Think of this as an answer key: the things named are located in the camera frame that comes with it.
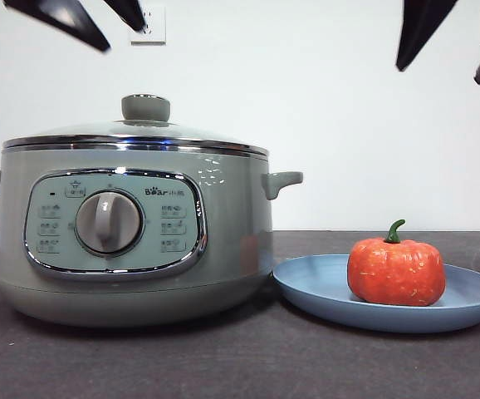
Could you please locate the glass lid with green knob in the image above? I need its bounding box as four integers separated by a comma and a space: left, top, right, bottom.
2, 93, 269, 156

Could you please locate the orange pumpkin with green stem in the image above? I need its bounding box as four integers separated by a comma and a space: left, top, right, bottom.
346, 219, 448, 308

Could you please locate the pale green electric steamer pot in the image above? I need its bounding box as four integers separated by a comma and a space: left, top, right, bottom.
0, 148, 305, 329

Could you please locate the blue round plate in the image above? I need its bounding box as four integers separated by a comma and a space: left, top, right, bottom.
272, 254, 480, 334

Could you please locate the white wall socket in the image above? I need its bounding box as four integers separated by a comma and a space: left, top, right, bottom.
130, 5, 168, 46

